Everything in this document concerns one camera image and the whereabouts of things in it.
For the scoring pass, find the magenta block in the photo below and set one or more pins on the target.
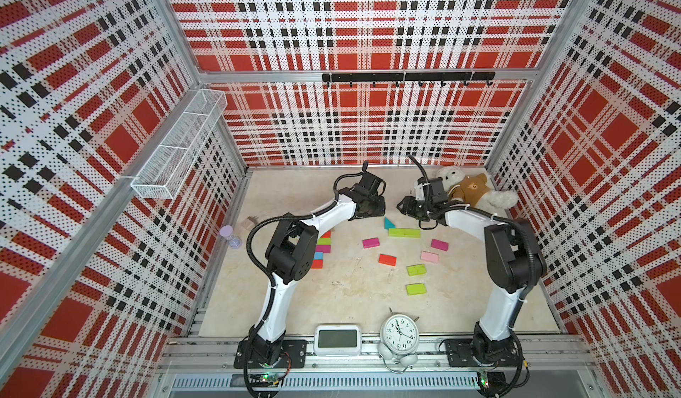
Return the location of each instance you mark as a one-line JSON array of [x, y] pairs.
[[440, 245], [371, 243], [323, 249]]

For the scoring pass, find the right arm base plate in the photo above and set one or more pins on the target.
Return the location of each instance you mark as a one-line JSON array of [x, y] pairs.
[[460, 354]]

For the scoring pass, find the red block centre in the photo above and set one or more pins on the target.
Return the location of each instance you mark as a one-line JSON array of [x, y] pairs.
[[387, 260]]

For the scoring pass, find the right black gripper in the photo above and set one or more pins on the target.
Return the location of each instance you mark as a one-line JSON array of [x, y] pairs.
[[406, 206]]

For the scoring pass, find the pink block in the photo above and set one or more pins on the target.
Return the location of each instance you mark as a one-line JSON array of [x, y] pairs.
[[430, 257]]

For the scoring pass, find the white analog alarm clock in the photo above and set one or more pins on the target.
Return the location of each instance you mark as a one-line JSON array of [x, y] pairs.
[[399, 343]]

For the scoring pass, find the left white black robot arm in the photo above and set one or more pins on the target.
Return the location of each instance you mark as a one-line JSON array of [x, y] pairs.
[[290, 254]]

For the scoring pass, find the small brown white object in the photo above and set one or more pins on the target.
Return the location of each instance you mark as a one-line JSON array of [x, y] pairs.
[[249, 223]]

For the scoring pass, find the teal triangle block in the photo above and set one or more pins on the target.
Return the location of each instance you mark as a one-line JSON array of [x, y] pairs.
[[388, 225]]

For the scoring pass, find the white wire mesh basket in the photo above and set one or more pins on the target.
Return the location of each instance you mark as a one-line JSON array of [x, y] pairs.
[[191, 125]]

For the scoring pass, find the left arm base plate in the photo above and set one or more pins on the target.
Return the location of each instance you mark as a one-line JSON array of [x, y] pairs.
[[281, 354]]

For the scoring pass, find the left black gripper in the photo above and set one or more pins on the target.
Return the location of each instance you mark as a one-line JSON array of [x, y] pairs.
[[380, 211]]

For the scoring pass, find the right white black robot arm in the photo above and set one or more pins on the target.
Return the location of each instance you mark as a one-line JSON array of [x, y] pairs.
[[513, 257]]

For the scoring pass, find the white digital display device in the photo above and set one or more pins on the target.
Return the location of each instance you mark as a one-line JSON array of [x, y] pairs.
[[337, 340]]

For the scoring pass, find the black hook rail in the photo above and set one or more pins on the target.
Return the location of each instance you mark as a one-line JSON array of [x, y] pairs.
[[465, 77]]

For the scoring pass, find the white teddy bear brown shirt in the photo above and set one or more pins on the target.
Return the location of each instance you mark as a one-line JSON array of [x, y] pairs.
[[474, 190]]

